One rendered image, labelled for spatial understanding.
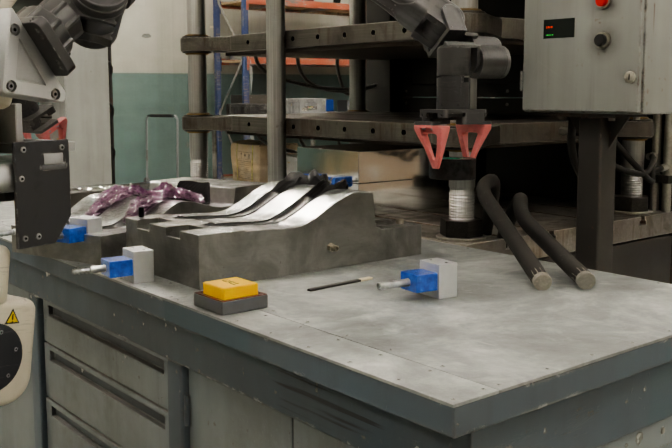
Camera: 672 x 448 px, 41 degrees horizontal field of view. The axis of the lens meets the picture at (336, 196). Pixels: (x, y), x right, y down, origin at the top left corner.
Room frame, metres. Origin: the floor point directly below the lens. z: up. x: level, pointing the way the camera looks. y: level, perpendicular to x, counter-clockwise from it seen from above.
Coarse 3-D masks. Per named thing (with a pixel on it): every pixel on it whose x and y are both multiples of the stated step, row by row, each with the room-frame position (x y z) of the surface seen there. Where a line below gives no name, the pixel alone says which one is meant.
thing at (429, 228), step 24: (384, 216) 2.36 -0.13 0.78; (408, 216) 2.36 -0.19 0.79; (432, 216) 2.36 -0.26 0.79; (480, 216) 2.35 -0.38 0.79; (552, 216) 2.35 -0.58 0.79; (576, 216) 2.35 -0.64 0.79; (624, 216) 2.35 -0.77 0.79; (648, 216) 2.37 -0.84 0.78; (432, 240) 2.00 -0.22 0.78; (528, 240) 2.05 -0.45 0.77; (624, 240) 2.30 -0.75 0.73
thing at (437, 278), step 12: (420, 264) 1.39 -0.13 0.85; (432, 264) 1.36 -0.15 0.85; (444, 264) 1.35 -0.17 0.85; (456, 264) 1.36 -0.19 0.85; (408, 276) 1.35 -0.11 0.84; (420, 276) 1.33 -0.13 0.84; (432, 276) 1.34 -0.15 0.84; (444, 276) 1.35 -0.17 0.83; (456, 276) 1.36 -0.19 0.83; (384, 288) 1.32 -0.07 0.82; (408, 288) 1.35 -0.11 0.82; (420, 288) 1.33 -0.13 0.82; (432, 288) 1.34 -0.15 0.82; (444, 288) 1.35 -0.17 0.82; (456, 288) 1.36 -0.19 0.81
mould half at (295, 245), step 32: (256, 192) 1.78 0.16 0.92; (288, 192) 1.71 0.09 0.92; (352, 192) 1.62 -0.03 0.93; (128, 224) 1.60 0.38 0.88; (160, 224) 1.53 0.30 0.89; (192, 224) 1.53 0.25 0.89; (288, 224) 1.56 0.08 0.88; (320, 224) 1.57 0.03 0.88; (352, 224) 1.62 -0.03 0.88; (384, 224) 1.72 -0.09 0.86; (416, 224) 1.72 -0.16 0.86; (160, 256) 1.51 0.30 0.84; (192, 256) 1.43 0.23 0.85; (224, 256) 1.44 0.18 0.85; (256, 256) 1.48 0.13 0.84; (288, 256) 1.52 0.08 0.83; (320, 256) 1.57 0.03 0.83; (352, 256) 1.62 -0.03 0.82; (384, 256) 1.67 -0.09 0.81
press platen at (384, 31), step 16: (480, 16) 1.97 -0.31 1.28; (288, 32) 2.59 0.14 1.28; (304, 32) 2.53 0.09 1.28; (320, 32) 2.47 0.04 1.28; (336, 32) 2.42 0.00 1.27; (352, 32) 2.37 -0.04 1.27; (368, 32) 2.32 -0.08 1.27; (384, 32) 2.27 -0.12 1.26; (400, 32) 2.23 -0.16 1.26; (480, 32) 1.97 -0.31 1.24; (496, 32) 2.08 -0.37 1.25; (512, 32) 2.16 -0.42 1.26; (192, 48) 2.86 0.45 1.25; (208, 48) 2.84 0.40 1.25; (224, 48) 2.83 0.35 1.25; (240, 48) 2.78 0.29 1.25; (256, 48) 2.72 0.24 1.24; (288, 48) 2.62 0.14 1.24
